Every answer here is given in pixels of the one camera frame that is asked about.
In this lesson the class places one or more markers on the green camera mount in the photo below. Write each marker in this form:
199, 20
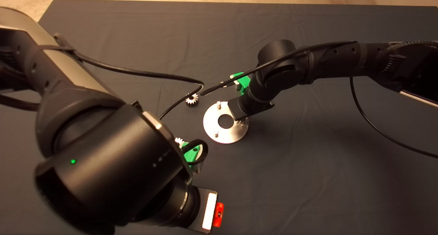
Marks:
191, 154
243, 81

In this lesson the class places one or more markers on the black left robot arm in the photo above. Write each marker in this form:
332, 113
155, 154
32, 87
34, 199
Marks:
109, 166

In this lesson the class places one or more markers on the round metal carrier plate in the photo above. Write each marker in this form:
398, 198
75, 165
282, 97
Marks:
222, 135

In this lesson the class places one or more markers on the small silver camera box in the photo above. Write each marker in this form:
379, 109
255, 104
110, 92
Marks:
237, 86
198, 167

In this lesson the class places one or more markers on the small steel planetary gear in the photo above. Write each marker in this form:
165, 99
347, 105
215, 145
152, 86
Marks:
192, 100
179, 141
243, 122

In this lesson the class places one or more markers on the dark table cloth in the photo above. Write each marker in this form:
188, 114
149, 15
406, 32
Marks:
291, 180

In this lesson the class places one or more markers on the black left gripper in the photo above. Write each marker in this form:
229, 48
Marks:
200, 207

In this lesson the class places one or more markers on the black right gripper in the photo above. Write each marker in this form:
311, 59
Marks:
248, 106

